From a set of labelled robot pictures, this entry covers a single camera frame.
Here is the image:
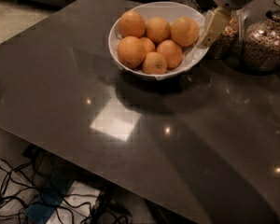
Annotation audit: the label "glass jar of cereal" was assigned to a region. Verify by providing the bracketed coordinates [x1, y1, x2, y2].
[241, 0, 280, 73]

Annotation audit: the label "black cables on floor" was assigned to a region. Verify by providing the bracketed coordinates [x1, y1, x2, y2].
[0, 144, 132, 224]

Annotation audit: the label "white bowl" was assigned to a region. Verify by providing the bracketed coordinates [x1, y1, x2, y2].
[107, 1, 211, 81]

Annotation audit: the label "glass jar of nuts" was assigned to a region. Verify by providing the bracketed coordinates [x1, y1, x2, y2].
[203, 11, 239, 60]

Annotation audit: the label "small orange centre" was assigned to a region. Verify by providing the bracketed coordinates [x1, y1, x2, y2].
[140, 37, 156, 53]

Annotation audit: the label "orange front with stem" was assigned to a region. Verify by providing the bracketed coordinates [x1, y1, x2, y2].
[142, 52, 167, 75]

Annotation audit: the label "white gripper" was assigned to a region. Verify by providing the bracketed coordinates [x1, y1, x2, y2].
[199, 0, 253, 48]

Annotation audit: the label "blue box on floor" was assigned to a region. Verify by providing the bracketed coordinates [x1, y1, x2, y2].
[26, 174, 73, 224]

